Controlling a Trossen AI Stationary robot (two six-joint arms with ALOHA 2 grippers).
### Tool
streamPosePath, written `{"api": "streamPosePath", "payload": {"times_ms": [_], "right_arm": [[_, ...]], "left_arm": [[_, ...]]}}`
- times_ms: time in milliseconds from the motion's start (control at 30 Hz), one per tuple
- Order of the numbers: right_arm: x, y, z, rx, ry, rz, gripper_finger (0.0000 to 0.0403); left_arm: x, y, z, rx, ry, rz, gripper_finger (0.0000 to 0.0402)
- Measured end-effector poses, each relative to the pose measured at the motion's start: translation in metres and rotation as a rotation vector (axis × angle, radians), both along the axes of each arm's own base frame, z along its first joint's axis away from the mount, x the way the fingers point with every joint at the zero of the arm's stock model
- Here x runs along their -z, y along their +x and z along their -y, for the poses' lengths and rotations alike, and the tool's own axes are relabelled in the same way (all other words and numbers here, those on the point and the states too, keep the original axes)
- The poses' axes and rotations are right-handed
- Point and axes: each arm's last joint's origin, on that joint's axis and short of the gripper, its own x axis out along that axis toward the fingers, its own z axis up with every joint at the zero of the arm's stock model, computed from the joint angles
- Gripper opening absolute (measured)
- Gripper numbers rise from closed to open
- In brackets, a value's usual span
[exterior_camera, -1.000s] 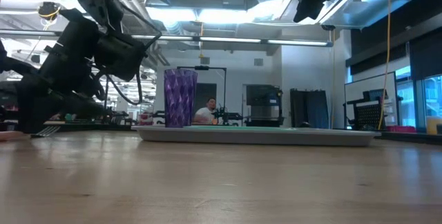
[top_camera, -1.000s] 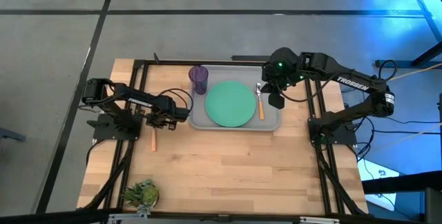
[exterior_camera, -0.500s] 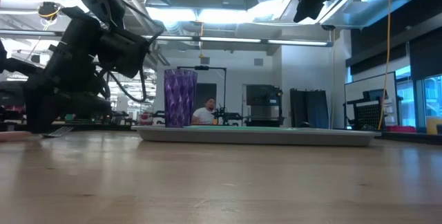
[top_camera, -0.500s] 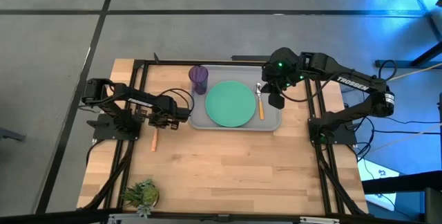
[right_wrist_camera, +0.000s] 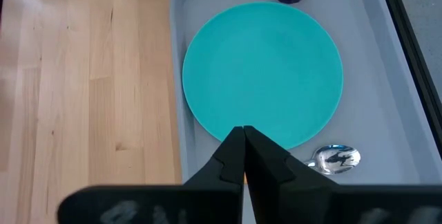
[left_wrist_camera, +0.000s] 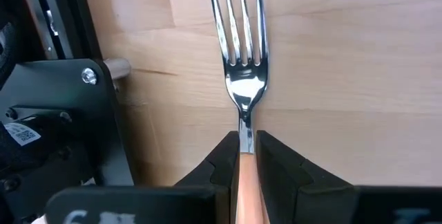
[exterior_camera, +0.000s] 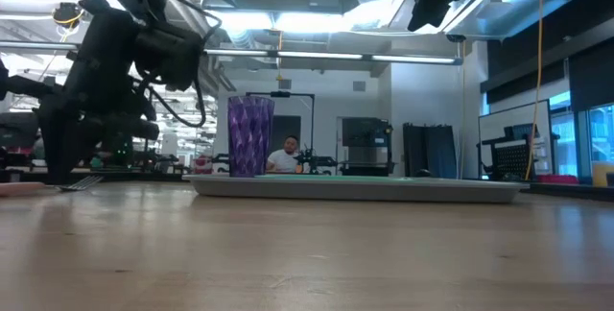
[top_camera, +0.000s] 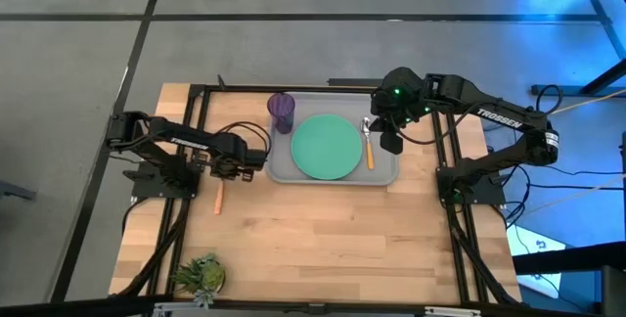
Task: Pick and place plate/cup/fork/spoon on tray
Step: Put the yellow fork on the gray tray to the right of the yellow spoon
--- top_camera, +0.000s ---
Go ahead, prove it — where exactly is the black aluminium rail frame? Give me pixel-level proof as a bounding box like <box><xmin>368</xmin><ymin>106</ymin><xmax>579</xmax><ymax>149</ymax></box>
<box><xmin>129</xmin><ymin>81</ymin><xmax>522</xmax><ymax>308</ymax></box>

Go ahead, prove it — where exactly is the green round plate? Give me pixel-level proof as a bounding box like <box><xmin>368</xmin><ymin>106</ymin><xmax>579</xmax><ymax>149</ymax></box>
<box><xmin>290</xmin><ymin>113</ymin><xmax>364</xmax><ymax>181</ymax></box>

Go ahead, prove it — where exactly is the black cable bundle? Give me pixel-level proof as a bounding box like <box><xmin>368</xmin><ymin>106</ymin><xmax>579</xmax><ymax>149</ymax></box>
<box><xmin>488</xmin><ymin>159</ymin><xmax>626</xmax><ymax>230</ymax></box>

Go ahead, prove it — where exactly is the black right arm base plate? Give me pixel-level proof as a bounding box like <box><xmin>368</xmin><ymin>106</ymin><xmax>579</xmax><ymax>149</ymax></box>
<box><xmin>436</xmin><ymin>165</ymin><xmax>506</xmax><ymax>206</ymax></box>

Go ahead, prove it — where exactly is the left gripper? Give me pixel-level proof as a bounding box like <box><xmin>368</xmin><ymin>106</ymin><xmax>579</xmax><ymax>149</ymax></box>
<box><xmin>208</xmin><ymin>146</ymin><xmax>269</xmax><ymax>184</ymax></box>

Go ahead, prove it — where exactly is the black table leg frame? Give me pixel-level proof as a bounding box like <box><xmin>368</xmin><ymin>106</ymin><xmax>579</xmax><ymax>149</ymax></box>
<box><xmin>530</xmin><ymin>0</ymin><xmax>626</xmax><ymax>98</ymax></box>

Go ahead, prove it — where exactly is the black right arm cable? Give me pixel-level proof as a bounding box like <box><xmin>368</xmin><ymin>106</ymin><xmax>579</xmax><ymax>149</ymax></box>
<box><xmin>534</xmin><ymin>83</ymin><xmax>564</xmax><ymax>113</ymax></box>

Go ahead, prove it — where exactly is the black rig strut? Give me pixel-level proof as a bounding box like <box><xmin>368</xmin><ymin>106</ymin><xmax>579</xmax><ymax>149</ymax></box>
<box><xmin>512</xmin><ymin>241</ymin><xmax>626</xmax><ymax>275</ymax></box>

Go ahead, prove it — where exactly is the black flat bracket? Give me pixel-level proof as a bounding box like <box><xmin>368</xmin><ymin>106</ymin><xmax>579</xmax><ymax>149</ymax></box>
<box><xmin>327</xmin><ymin>77</ymin><xmax>387</xmax><ymax>88</ymax></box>

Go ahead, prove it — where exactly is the spoon with orange handle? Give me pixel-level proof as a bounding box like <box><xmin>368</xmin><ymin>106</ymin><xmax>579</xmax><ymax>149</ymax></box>
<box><xmin>360</xmin><ymin>116</ymin><xmax>377</xmax><ymax>171</ymax></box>

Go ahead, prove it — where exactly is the pale beige cable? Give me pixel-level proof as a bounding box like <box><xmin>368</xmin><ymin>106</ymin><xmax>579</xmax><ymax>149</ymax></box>
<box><xmin>527</xmin><ymin>174</ymin><xmax>626</xmax><ymax>215</ymax></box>

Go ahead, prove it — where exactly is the grey plastic tray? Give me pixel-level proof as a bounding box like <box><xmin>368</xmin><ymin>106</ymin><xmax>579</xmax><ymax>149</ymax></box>
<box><xmin>265</xmin><ymin>91</ymin><xmax>400</xmax><ymax>186</ymax></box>

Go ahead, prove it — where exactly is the purple faceted cup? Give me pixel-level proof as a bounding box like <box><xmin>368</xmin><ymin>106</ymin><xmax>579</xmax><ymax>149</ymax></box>
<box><xmin>266</xmin><ymin>92</ymin><xmax>296</xmax><ymax>135</ymax></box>

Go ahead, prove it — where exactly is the black rig crossbar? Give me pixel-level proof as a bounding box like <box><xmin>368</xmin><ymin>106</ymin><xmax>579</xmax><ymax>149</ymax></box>
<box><xmin>0</xmin><ymin>294</ymin><xmax>626</xmax><ymax>317</ymax></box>

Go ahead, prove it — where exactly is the small green potted succulent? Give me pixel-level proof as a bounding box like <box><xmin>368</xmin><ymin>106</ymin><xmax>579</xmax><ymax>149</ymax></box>
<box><xmin>170</xmin><ymin>251</ymin><xmax>227</xmax><ymax>306</ymax></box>

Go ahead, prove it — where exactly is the yellow cable with yellow plug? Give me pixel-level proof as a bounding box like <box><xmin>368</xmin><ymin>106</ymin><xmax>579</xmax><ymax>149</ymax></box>
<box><xmin>555</xmin><ymin>89</ymin><xmax>626</xmax><ymax>115</ymax></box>

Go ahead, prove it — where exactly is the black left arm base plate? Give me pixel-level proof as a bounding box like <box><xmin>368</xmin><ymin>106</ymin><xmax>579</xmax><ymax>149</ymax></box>
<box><xmin>121</xmin><ymin>159</ymin><xmax>202</xmax><ymax>200</ymax></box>

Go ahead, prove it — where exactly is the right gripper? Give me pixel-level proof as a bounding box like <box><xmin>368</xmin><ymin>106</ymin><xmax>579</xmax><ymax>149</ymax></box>
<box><xmin>370</xmin><ymin>66</ymin><xmax>427</xmax><ymax>157</ymax></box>

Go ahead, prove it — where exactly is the white panel with blue mark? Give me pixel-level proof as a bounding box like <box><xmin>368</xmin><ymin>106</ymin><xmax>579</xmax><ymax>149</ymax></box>
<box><xmin>506</xmin><ymin>223</ymin><xmax>567</xmax><ymax>298</ymax></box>

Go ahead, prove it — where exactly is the fork with orange handle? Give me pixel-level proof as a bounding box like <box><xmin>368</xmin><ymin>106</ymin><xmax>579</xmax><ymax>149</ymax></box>
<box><xmin>213</xmin><ymin>179</ymin><xmax>226</xmax><ymax>216</ymax></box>

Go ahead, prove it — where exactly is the grey chair base leg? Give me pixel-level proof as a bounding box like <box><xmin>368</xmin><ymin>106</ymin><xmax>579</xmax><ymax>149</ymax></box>
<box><xmin>0</xmin><ymin>179</ymin><xmax>38</xmax><ymax>202</ymax></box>

